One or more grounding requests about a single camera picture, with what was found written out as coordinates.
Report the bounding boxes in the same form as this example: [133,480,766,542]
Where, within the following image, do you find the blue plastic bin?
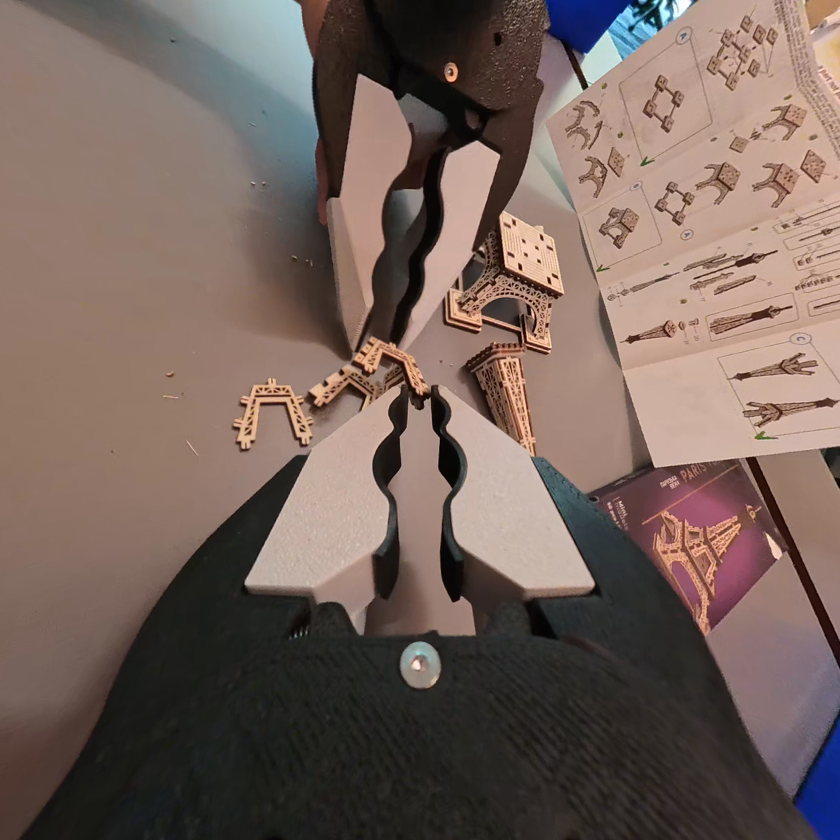
[545,0,631,55]

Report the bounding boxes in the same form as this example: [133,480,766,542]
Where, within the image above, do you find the wooden tower spire model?
[467,341,538,457]

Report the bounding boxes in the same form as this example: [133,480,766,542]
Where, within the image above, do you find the person's left hand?
[315,139,340,227]

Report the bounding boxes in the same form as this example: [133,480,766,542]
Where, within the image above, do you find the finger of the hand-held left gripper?
[390,140,501,350]
[326,72,422,357]

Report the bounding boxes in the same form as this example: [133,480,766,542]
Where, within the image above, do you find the wooden tower base model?
[443,211,565,355]

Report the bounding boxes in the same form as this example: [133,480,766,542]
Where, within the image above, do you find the purple puzzle box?
[587,459,788,636]

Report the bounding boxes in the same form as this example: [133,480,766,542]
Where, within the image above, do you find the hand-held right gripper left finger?
[245,386,404,599]

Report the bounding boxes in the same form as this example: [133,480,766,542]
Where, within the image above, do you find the folded instruction leaflet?
[546,0,840,468]

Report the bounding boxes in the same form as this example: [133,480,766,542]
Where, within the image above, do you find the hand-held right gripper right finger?
[430,386,596,602]

